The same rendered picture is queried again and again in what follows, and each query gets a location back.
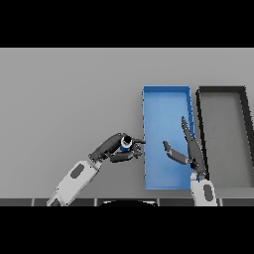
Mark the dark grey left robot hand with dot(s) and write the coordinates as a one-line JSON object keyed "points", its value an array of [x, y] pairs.
{"points": [[107, 147]]}

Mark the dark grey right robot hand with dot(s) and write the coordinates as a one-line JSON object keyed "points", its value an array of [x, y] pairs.
{"points": [[193, 152]]}

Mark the blue pipe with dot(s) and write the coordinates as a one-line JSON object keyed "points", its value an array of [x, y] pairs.
{"points": [[126, 144]]}

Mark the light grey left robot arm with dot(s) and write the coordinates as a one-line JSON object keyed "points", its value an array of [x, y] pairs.
{"points": [[74, 182]]}

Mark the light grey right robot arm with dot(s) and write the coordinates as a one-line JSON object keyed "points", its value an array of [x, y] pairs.
{"points": [[203, 191]]}

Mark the blue bin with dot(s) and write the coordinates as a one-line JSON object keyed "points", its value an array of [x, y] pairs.
{"points": [[167, 139]]}

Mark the dark grey bin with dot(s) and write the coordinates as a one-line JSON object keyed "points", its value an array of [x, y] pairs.
{"points": [[225, 139]]}

